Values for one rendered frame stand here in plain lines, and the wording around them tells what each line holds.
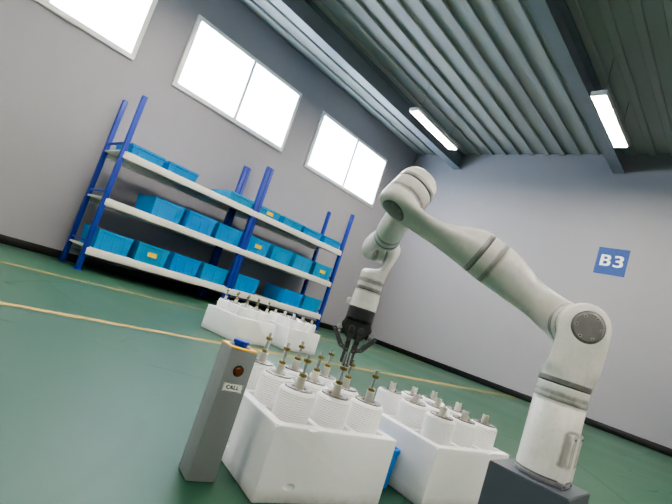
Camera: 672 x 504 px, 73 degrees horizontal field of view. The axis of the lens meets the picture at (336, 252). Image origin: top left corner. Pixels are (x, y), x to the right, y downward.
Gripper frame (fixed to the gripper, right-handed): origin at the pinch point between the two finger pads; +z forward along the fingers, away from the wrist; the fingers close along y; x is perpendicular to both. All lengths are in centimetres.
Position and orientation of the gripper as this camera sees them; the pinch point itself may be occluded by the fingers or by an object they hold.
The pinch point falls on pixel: (346, 358)
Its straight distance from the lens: 125.8
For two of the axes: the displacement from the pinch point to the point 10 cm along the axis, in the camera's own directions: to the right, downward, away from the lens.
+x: -0.4, 1.0, 9.9
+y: 9.5, 3.1, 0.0
